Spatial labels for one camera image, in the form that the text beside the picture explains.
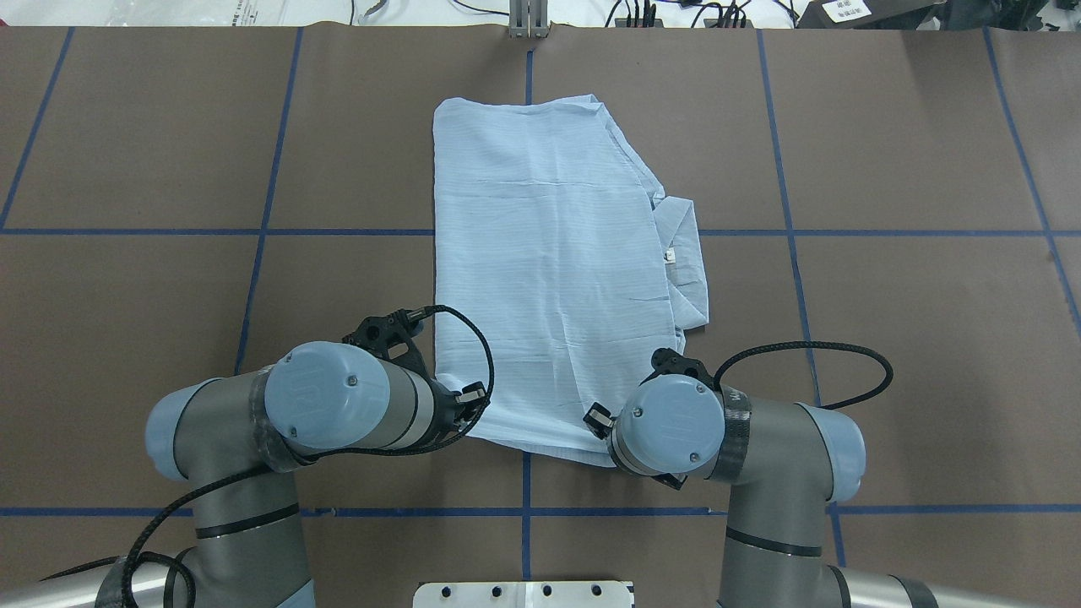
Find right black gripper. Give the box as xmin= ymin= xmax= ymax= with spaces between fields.
xmin=583 ymin=349 xmax=713 ymax=491

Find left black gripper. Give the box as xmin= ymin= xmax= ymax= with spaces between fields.
xmin=341 ymin=310 xmax=492 ymax=448

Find light blue button shirt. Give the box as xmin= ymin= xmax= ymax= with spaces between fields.
xmin=432 ymin=94 xmax=709 ymax=467

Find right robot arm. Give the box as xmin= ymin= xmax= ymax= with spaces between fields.
xmin=584 ymin=349 xmax=1024 ymax=607

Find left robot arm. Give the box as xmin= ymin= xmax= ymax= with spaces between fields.
xmin=3 ymin=305 xmax=495 ymax=607

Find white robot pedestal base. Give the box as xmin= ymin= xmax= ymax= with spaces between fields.
xmin=412 ymin=580 xmax=636 ymax=607

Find aluminium frame post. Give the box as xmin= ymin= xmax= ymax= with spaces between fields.
xmin=508 ymin=0 xmax=551 ymax=39

